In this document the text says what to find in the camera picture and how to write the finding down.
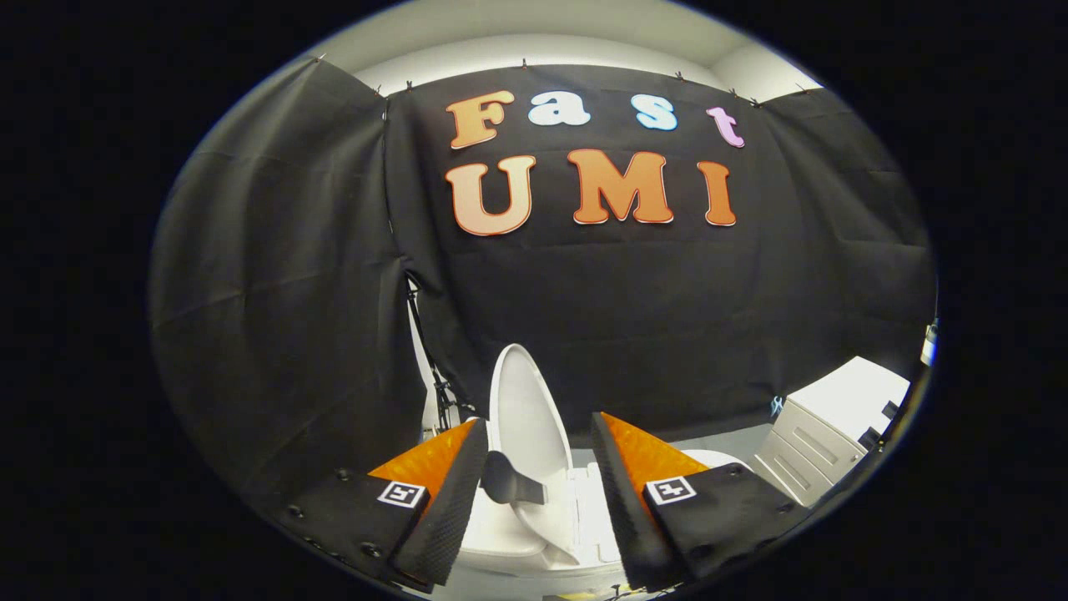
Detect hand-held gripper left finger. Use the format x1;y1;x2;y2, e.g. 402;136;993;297
278;419;490;592

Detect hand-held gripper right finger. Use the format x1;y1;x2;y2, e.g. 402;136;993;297
591;412;812;593

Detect white toilet seat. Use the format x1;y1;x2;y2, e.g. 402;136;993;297
459;488;556;560

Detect white drawer cabinet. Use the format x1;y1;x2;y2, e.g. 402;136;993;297
753;355;912;508

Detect black backdrop cloth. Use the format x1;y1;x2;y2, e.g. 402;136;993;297
149;54;937;510

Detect thin black stand cables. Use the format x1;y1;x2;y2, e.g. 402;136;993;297
405;274;478;435

